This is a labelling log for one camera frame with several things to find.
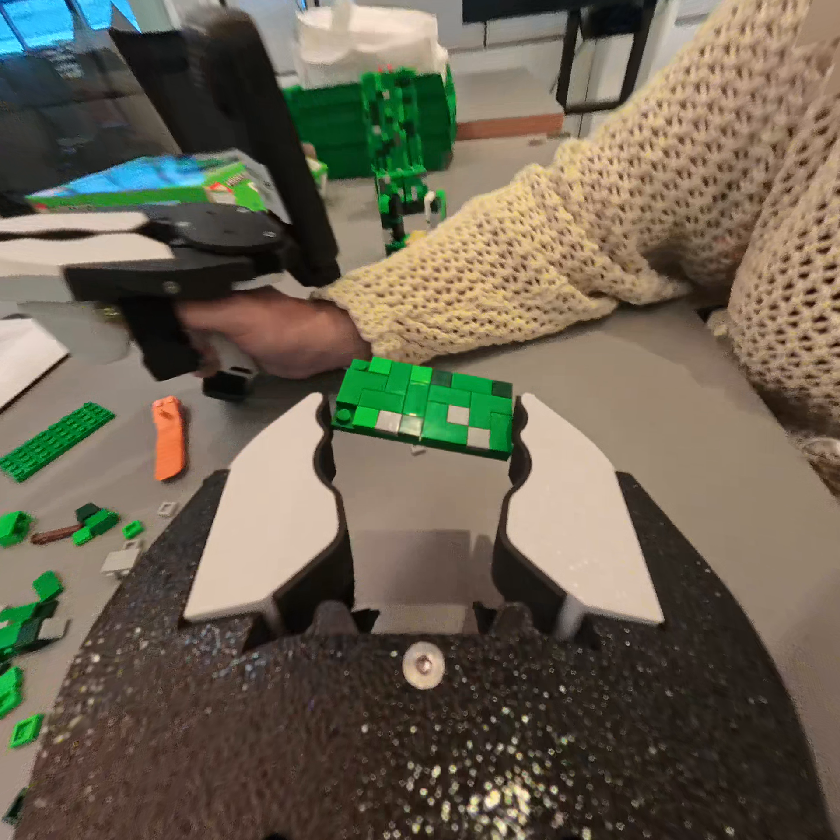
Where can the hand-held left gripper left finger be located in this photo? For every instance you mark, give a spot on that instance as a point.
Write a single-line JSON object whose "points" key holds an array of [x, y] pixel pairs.
{"points": [[269, 518]]}

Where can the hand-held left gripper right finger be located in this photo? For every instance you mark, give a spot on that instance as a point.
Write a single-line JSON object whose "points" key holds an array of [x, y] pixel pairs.
{"points": [[577, 525]]}

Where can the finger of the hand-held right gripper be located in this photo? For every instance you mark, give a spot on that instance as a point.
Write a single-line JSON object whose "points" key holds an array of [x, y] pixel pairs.
{"points": [[65, 253], [65, 224]]}

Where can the pile of lego pieces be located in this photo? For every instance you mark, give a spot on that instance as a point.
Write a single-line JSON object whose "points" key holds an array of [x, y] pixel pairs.
{"points": [[98, 522]]}

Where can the green lego plate assembly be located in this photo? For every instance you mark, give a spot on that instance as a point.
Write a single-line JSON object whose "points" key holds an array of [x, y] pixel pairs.
{"points": [[420, 407]]}

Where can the person's right forearm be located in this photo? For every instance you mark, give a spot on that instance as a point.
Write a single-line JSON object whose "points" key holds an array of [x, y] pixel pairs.
{"points": [[525, 249]]}

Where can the green lego box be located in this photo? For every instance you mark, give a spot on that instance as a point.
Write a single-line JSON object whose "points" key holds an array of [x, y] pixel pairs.
{"points": [[131, 180], [328, 131]]}

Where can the green studded lego plate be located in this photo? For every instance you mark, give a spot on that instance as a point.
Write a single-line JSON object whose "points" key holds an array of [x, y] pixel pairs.
{"points": [[52, 443]]}

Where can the green lego creeper figure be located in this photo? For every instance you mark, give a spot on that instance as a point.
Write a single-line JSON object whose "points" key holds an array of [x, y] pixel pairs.
{"points": [[394, 131]]}

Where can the person's right hand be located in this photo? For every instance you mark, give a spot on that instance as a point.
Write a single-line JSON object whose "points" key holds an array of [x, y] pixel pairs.
{"points": [[289, 334]]}

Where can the clear book stand white base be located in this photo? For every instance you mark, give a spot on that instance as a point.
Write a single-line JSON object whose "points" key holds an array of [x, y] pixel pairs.
{"points": [[26, 361]]}

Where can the black panel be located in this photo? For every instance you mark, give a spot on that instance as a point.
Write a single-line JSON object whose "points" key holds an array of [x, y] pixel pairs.
{"points": [[275, 131]]}

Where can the orange brick separator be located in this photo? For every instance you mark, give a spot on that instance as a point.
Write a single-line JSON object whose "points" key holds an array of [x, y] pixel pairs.
{"points": [[169, 439]]}

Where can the white plastic bag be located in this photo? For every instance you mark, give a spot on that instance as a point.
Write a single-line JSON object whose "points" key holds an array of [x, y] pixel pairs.
{"points": [[367, 39]]}

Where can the brown edged desk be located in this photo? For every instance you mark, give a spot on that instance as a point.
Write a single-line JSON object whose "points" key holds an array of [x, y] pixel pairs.
{"points": [[512, 126]]}

